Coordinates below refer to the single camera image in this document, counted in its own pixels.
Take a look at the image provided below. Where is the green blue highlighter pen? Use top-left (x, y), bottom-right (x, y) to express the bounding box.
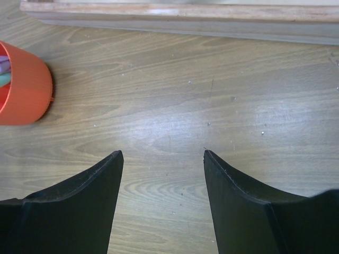
top-left (0, 72), bottom-right (11, 87)

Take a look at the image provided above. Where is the wooden clothes rack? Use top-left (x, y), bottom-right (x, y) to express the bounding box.
top-left (20, 1), bottom-right (338, 46)

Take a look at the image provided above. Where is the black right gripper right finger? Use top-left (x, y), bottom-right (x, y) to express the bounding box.
top-left (203, 150), bottom-right (338, 253)

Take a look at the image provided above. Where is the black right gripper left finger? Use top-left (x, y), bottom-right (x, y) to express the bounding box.
top-left (1, 151), bottom-right (124, 253)

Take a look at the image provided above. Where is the orange round desk organizer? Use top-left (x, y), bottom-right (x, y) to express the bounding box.
top-left (1, 41), bottom-right (53, 125)

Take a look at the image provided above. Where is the purple highlighter pen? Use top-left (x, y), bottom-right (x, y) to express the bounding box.
top-left (0, 56), bottom-right (11, 74)

